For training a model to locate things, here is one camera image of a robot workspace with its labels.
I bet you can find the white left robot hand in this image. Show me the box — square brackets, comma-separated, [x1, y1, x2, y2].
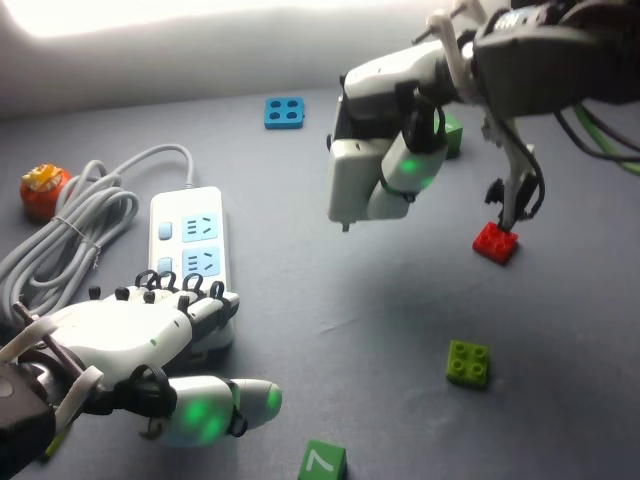
[47, 269, 284, 447]

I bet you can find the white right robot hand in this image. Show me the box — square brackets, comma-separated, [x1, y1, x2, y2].
[327, 39, 451, 221]

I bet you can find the white charger block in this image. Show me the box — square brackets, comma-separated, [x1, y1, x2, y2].
[325, 137, 389, 234]

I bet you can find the white power strip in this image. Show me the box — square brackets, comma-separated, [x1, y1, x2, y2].
[148, 185, 236, 359]

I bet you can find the dark green block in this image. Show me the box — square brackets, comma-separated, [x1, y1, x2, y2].
[434, 112, 465, 160]

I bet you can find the blue four-hole block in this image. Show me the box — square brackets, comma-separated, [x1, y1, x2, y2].
[263, 96, 306, 131]

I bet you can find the orange toy with yellow top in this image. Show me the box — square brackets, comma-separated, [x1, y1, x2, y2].
[19, 162, 74, 221]

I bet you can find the red stud brick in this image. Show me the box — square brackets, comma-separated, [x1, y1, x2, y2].
[472, 221, 520, 266]

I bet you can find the grey table cloth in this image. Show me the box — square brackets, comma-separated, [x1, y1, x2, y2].
[0, 84, 640, 480]

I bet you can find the green number seven cube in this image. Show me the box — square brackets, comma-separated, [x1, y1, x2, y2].
[297, 438, 348, 480]

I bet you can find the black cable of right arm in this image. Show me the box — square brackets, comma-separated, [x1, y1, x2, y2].
[552, 107, 640, 164]

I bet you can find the green cable of right arm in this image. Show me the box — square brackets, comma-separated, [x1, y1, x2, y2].
[572, 102, 640, 176]

